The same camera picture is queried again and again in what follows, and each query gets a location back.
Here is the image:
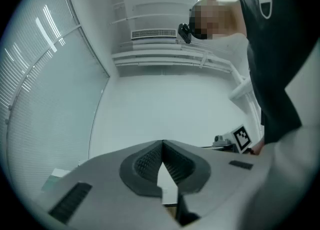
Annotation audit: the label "black head camera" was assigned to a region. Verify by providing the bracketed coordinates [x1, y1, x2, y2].
[177, 23, 193, 44]

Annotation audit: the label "person's right forearm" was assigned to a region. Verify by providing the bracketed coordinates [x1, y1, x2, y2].
[251, 138, 266, 156]

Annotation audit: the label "person's head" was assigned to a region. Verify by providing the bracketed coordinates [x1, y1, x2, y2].
[189, 0, 248, 41]

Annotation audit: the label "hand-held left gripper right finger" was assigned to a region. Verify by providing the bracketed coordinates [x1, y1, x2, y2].
[162, 139, 276, 226]

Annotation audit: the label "white ceiling pipes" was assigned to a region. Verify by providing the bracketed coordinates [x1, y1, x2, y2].
[111, 46, 253, 101]

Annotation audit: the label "white window blinds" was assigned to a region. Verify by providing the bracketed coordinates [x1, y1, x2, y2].
[0, 0, 111, 177]

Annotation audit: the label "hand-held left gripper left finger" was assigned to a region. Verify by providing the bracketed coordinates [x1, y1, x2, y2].
[39, 139, 183, 230]

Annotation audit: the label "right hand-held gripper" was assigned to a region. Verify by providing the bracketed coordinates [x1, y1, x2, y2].
[211, 123, 253, 154]

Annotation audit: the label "white air vent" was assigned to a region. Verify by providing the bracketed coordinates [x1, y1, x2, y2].
[130, 28, 177, 40]

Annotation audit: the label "black printed t-shirt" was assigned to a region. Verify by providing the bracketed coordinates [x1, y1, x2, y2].
[236, 0, 320, 146]

